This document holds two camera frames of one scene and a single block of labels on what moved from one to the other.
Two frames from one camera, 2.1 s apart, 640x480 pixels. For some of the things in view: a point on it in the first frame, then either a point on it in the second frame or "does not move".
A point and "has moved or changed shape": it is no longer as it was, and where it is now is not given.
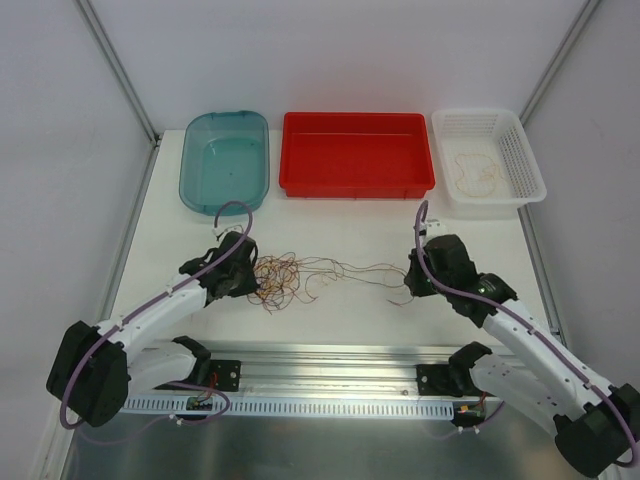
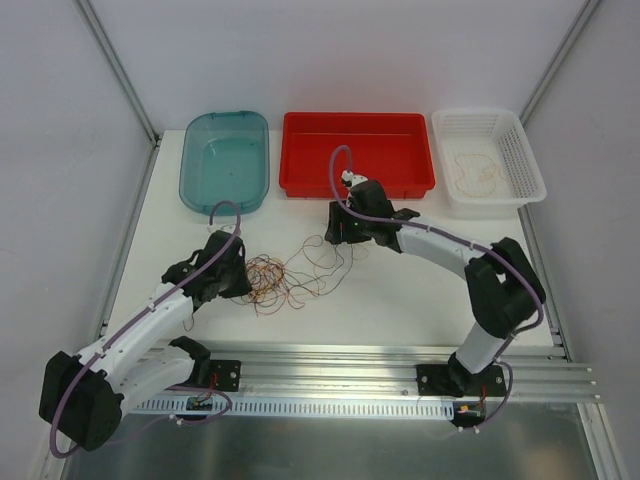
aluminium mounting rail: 288,368 does not move
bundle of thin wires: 278,278 has moved or changed shape
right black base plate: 436,380 does not move
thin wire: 385,274 → 319,269
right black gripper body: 420,279 → 338,230
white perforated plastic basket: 488,162 does not move
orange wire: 479,174 does not move
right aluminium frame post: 587,12 does not move
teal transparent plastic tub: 224,156 does not move
